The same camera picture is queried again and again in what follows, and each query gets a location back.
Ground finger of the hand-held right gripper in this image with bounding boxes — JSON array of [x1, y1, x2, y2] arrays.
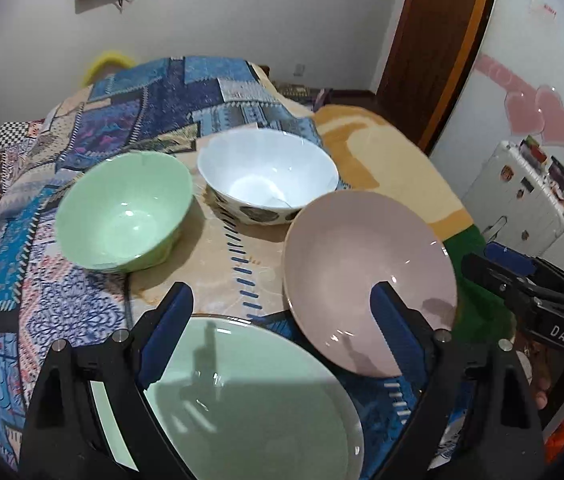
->
[[484, 241, 538, 277], [462, 253, 548, 322]]

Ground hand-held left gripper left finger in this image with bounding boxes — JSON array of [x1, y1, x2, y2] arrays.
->
[[19, 282, 197, 480]]

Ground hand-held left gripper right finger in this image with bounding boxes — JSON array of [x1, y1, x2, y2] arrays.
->
[[370, 281, 545, 480]]

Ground pink bowl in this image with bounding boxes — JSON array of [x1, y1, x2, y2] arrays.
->
[[283, 190, 458, 378]]

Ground light green plate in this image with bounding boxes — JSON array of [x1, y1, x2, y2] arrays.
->
[[89, 314, 365, 480]]

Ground light green bowl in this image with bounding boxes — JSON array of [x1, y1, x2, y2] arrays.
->
[[55, 152, 195, 275]]

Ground white patterned bowl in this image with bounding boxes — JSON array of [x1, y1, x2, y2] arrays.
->
[[197, 128, 340, 226]]

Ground person's right hand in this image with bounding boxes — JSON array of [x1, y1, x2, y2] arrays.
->
[[526, 349, 561, 412]]

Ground white suitcase with stickers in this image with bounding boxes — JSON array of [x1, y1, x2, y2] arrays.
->
[[462, 139, 564, 261]]

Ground patchwork printed blanket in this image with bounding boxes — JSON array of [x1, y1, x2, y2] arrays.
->
[[0, 56, 442, 480]]

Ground pink heart decals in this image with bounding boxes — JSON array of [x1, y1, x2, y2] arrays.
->
[[504, 85, 564, 147]]

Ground tan and green blanket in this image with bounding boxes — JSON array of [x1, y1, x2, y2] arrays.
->
[[257, 62, 512, 351]]

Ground white sliding wardrobe door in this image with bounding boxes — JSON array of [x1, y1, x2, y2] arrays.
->
[[429, 0, 564, 261]]

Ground dark wooden door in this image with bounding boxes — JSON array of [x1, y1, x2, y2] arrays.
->
[[374, 0, 503, 153]]

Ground dark patterned cushion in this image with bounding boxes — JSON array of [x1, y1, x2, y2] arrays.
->
[[272, 79, 333, 108]]

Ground yellow curved tube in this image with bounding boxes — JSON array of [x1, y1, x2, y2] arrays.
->
[[79, 50, 135, 86]]

